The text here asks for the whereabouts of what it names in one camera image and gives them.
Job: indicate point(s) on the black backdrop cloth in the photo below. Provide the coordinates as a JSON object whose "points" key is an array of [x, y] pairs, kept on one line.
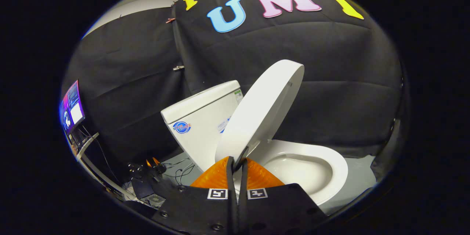
{"points": [[330, 88]]}

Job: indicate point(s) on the red cloth clip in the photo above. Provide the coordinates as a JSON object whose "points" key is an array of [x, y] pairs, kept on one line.
{"points": [[170, 20]]}

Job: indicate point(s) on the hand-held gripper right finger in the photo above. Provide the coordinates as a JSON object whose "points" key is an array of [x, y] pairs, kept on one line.
{"points": [[242, 198]]}

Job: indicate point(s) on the black computer box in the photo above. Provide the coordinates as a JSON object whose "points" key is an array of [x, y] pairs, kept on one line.
{"points": [[147, 192]]}

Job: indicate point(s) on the white toilet lid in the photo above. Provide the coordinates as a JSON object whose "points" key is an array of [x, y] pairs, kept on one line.
{"points": [[264, 106]]}

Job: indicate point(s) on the white desk frame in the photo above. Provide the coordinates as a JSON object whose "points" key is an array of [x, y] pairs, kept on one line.
{"points": [[97, 170]]}

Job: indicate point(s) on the metal cloth clip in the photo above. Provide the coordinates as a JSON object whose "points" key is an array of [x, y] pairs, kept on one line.
{"points": [[179, 68]]}

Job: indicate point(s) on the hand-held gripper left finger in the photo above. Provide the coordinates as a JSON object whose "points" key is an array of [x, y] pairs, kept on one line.
{"points": [[232, 198]]}

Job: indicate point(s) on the computer monitor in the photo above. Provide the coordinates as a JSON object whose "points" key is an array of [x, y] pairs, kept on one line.
{"points": [[72, 106]]}

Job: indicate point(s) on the white toilet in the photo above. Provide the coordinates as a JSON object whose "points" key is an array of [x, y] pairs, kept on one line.
{"points": [[198, 117]]}

